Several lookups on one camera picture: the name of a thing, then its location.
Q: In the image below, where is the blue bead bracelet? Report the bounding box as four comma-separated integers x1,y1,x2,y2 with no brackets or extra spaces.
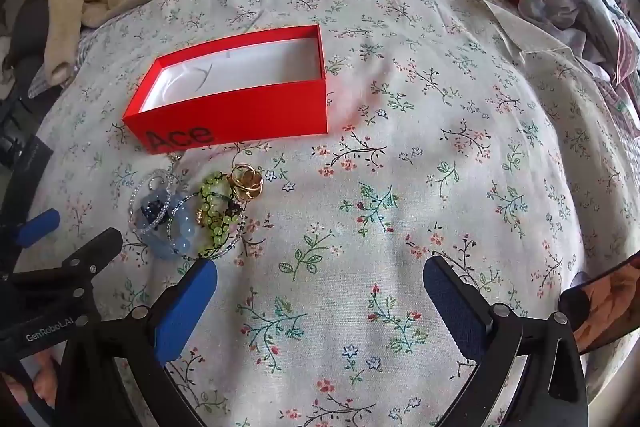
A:
132,192,199,260

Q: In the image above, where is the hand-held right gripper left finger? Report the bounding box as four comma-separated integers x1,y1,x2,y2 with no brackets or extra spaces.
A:
52,259,218,427

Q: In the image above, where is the dark cloth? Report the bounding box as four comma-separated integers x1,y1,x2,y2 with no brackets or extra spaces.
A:
0,0,53,132

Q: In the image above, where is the floral bed sheet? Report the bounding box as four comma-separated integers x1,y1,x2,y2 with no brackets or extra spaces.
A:
30,0,640,427

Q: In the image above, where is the pile of patterned clothes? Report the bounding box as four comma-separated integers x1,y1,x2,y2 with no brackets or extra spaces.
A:
535,0,640,140

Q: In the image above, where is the reddish patterned clothing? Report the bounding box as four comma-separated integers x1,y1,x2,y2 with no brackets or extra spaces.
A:
559,252,640,354

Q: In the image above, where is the dark seed bead necklace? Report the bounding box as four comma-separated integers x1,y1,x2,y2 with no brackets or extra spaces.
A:
167,194,249,262

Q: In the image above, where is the green bead bracelet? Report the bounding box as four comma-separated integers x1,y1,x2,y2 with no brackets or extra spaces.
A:
199,172,247,249

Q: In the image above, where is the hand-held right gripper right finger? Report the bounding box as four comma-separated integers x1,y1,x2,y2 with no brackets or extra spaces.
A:
422,255,588,427

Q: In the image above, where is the red cardboard box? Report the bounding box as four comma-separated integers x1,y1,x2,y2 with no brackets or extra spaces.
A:
122,24,328,156

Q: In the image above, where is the grey purple garment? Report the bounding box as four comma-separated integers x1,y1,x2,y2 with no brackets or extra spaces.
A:
517,0,627,84

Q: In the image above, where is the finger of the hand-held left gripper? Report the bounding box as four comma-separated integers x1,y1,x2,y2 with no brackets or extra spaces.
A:
0,209,62,258
10,228,124,309

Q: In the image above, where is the clear bead bracelet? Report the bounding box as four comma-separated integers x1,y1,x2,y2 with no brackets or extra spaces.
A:
128,157,190,237

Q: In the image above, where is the cream cloth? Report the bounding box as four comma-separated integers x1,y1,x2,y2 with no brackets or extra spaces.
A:
477,0,593,65

